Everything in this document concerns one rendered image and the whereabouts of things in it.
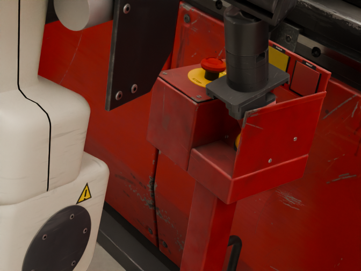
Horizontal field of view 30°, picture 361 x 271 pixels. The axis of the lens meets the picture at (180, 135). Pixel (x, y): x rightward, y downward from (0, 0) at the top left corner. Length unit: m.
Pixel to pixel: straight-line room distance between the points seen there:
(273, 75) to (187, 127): 0.15
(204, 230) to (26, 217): 0.48
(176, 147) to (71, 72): 0.81
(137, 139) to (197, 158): 0.63
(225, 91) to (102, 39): 0.77
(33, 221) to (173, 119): 0.38
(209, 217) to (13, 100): 0.52
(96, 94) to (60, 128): 1.05
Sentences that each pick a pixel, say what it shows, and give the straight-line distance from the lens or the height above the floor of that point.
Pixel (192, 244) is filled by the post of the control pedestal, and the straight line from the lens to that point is 1.14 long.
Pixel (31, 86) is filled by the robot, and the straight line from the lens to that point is 0.66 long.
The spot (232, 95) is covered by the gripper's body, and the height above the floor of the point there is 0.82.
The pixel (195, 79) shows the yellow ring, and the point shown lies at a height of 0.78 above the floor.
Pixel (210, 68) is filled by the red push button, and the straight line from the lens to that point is 1.00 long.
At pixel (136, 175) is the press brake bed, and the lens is 1.64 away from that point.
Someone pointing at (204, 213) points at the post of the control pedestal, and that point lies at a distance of 1.09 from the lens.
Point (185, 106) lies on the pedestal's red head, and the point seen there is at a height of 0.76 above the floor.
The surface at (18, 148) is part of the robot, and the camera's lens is 0.62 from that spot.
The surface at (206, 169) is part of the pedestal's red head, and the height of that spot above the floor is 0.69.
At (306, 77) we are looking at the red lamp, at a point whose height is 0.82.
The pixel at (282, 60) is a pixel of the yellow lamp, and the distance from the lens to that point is 1.03.
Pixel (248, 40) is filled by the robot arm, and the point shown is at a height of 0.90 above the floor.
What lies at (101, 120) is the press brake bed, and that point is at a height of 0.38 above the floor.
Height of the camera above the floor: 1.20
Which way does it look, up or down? 29 degrees down
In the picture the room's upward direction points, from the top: 9 degrees clockwise
